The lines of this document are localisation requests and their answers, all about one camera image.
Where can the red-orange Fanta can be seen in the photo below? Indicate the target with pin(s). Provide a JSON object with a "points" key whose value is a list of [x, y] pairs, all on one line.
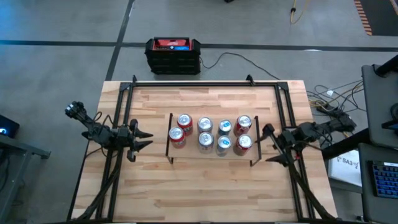
{"points": [[176, 134], [185, 121]]}

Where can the white paper sign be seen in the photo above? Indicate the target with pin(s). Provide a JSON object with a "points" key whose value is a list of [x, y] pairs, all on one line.
{"points": [[345, 171]]}

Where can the dark grey desk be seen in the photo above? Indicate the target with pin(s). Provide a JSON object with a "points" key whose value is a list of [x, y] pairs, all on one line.
{"points": [[365, 199]]}

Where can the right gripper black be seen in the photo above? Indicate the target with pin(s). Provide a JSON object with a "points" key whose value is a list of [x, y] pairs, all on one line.
{"points": [[287, 138]]}

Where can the black mat with orange stripe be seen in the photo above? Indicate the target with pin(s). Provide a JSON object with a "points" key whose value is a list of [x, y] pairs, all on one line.
{"points": [[382, 18]]}

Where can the backlit black keyboard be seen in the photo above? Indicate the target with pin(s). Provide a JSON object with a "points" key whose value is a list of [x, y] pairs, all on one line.
{"points": [[385, 180]]}

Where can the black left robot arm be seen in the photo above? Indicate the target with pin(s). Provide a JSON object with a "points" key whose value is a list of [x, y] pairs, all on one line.
{"points": [[93, 129]]}

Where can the black diagonal support bar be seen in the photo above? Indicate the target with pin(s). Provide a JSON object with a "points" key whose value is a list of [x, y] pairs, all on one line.
{"points": [[348, 143]]}

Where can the grey desk top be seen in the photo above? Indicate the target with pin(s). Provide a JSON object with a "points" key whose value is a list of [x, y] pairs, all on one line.
{"points": [[376, 102]]}

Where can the black metal table frame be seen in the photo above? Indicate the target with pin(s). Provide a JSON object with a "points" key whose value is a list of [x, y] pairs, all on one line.
{"points": [[202, 84]]}

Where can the silver soda can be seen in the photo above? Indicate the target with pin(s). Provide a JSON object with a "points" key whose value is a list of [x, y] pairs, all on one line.
{"points": [[205, 124], [206, 139]]}

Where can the wooden shelf with black legs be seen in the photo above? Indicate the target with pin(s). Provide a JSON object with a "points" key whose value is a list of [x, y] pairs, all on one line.
{"points": [[192, 154]]}

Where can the black pole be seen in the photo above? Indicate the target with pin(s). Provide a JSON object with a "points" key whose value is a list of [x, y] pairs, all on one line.
{"points": [[388, 67]]}

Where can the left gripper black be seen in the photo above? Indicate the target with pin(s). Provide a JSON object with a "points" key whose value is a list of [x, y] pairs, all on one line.
{"points": [[127, 138]]}

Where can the grey metal workbench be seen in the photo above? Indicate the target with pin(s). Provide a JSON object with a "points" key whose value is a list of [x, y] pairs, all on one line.
{"points": [[18, 146]]}

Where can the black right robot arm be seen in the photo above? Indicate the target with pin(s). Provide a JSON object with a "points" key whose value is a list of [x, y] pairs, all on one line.
{"points": [[323, 127]]}

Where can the red black power station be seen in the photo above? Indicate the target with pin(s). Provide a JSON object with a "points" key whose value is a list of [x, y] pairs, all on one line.
{"points": [[172, 62]]}

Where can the black frame clamp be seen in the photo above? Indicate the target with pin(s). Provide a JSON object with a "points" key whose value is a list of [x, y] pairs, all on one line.
{"points": [[134, 79], [249, 79]]}

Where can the black computer with blue light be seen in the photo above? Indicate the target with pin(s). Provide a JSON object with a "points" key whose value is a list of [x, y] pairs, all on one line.
{"points": [[7, 126]]}

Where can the red Coca-Cola can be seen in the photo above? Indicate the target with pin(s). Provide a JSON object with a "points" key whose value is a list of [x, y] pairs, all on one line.
{"points": [[245, 141], [244, 121]]}

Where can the slim silver blue drink can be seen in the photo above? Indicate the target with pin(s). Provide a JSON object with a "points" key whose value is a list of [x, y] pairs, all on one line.
{"points": [[224, 142], [224, 126]]}

